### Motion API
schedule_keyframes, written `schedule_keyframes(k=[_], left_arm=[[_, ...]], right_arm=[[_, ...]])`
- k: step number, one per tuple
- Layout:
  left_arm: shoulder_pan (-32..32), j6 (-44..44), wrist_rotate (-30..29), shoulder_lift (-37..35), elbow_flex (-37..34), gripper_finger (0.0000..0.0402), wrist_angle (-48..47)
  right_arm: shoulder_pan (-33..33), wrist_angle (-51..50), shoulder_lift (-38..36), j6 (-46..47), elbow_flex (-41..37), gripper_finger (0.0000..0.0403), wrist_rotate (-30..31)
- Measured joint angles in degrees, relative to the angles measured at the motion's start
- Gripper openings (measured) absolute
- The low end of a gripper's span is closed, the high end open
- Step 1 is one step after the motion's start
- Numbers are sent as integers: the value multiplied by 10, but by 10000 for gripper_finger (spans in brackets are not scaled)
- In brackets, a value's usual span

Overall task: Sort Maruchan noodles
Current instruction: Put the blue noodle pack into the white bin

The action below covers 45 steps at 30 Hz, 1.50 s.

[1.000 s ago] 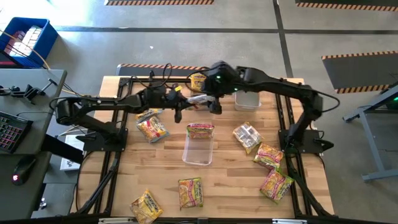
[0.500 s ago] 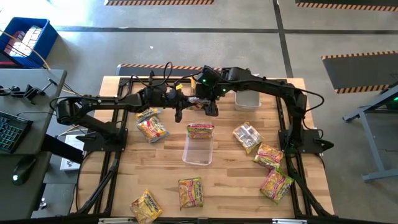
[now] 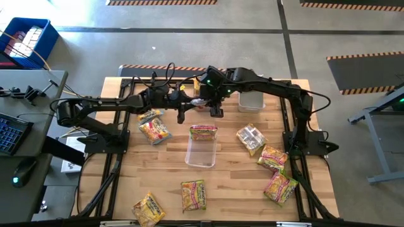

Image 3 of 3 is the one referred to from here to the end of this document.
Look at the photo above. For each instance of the aluminium bracket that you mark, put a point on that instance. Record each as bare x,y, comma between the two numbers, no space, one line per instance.
293,224
120,224

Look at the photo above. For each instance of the lime chili shrimp ramen pack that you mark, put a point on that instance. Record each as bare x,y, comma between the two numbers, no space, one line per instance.
280,188
268,165
275,153
203,132
193,195

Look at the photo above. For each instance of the white plastic bin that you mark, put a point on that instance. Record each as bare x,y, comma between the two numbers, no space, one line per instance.
251,102

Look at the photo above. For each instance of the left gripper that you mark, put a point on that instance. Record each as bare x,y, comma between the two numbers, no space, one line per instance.
180,104

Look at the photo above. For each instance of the grey side desk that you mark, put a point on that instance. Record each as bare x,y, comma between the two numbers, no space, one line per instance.
41,79

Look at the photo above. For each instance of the black computer mouse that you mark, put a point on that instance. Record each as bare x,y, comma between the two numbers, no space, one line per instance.
23,172

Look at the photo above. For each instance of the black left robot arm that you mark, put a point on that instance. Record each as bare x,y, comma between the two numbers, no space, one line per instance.
104,104

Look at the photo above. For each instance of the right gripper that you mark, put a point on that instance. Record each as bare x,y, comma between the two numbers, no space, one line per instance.
213,85

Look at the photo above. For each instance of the stack of ramen packs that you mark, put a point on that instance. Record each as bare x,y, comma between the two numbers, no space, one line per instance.
26,41

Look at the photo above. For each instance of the black support beam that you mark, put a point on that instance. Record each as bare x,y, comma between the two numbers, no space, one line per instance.
63,151

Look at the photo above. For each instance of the black aluminium table frame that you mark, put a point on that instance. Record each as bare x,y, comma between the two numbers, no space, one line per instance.
240,222

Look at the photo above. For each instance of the yellow ramen pack silver back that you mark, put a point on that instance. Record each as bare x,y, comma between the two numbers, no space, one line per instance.
251,138

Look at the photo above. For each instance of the white booklet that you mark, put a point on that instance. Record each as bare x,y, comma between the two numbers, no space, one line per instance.
71,167

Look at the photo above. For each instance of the clear plastic bin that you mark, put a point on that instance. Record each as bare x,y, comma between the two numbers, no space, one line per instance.
202,154

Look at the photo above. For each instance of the blue plastic crate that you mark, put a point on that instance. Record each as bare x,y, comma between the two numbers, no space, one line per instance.
47,41

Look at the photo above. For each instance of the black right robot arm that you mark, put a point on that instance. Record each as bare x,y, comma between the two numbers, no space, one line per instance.
274,86

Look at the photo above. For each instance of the black desk mount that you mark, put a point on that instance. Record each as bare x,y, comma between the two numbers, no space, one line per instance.
6,92

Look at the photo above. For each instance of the grey metal table stand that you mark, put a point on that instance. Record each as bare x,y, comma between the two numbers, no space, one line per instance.
378,148

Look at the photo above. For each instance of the backlit keyboard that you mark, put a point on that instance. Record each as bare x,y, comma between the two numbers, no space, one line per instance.
11,134

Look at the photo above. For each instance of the black desk clamp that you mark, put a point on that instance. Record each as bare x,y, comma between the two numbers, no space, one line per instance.
31,93

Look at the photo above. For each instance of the hazard-striped floor mat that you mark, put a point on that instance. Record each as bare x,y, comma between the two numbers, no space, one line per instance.
142,73
352,3
366,72

